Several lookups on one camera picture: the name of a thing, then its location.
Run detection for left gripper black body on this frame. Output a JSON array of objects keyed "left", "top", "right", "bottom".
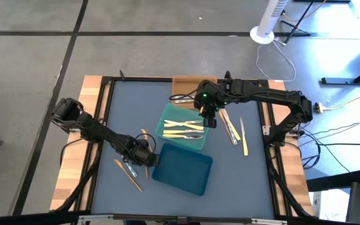
[{"left": 125, "top": 137, "right": 156, "bottom": 167}]

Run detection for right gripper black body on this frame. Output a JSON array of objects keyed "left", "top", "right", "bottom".
[{"left": 193, "top": 79, "right": 228, "bottom": 119}]

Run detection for blue plastic bin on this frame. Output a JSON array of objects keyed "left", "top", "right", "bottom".
[{"left": 151, "top": 142, "right": 214, "bottom": 197}]

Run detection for orange plastic bin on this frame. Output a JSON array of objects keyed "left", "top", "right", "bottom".
[{"left": 171, "top": 74, "right": 218, "bottom": 110}]

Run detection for green plastic bin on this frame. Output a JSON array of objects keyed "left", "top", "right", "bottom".
[{"left": 154, "top": 102, "right": 211, "bottom": 151}]

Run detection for blue-grey table mat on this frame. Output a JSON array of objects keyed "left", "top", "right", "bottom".
[{"left": 91, "top": 79, "right": 276, "bottom": 219}]

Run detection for silver aluminium extrusion bar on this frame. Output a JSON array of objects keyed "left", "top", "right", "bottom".
[
  {"left": 77, "top": 214, "right": 116, "bottom": 225},
  {"left": 251, "top": 217, "right": 289, "bottom": 225}
]

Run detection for white tower fan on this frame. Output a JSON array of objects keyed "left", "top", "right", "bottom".
[{"left": 249, "top": 0, "right": 289, "bottom": 45}]

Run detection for black tripod stand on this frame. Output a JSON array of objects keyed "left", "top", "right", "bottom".
[{"left": 279, "top": 0, "right": 315, "bottom": 44}]

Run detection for black rig crossbar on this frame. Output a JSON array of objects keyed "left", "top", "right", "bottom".
[{"left": 0, "top": 209, "right": 360, "bottom": 225}]

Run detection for black desk base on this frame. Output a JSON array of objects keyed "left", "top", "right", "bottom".
[{"left": 320, "top": 62, "right": 360, "bottom": 86}]

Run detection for black desk foot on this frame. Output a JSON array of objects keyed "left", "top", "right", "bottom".
[{"left": 306, "top": 168, "right": 360, "bottom": 192}]

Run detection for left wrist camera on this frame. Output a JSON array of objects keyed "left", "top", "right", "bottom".
[{"left": 149, "top": 152, "right": 161, "bottom": 169}]

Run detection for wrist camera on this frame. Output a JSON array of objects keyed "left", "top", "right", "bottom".
[
  {"left": 202, "top": 116, "right": 218, "bottom": 129},
  {"left": 149, "top": 152, "right": 161, "bottom": 169}
]

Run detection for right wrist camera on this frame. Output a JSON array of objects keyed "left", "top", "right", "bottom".
[{"left": 202, "top": 116, "right": 218, "bottom": 129}]

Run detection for black cable conduit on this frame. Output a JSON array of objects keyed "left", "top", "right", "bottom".
[
  {"left": 269, "top": 146, "right": 314, "bottom": 219},
  {"left": 53, "top": 137, "right": 103, "bottom": 214}
]

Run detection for black table frame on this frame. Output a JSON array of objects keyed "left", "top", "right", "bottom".
[{"left": 73, "top": 70, "right": 317, "bottom": 221}]

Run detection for white fan cable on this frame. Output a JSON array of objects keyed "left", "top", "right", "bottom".
[{"left": 256, "top": 39, "right": 296, "bottom": 83}]

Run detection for black floor cables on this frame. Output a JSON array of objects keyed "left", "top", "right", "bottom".
[{"left": 292, "top": 123, "right": 360, "bottom": 174}]

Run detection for yellow hanging cable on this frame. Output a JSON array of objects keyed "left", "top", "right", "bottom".
[{"left": 281, "top": 0, "right": 328, "bottom": 22}]

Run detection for beige floor cable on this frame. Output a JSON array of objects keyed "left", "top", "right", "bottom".
[{"left": 322, "top": 87, "right": 360, "bottom": 111}]

